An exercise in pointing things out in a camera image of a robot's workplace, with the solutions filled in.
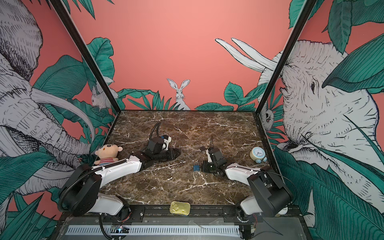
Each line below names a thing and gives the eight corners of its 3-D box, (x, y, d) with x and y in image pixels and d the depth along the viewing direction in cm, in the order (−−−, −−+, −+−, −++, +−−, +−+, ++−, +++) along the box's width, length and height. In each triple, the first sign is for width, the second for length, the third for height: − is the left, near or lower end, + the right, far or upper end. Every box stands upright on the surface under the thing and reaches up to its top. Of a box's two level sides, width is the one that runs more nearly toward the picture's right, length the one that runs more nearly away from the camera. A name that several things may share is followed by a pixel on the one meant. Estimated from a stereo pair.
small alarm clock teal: (252, 164, 94) (254, 161, 91) (248, 150, 101) (251, 147, 97) (265, 164, 94) (268, 161, 91) (260, 150, 101) (263, 147, 97)
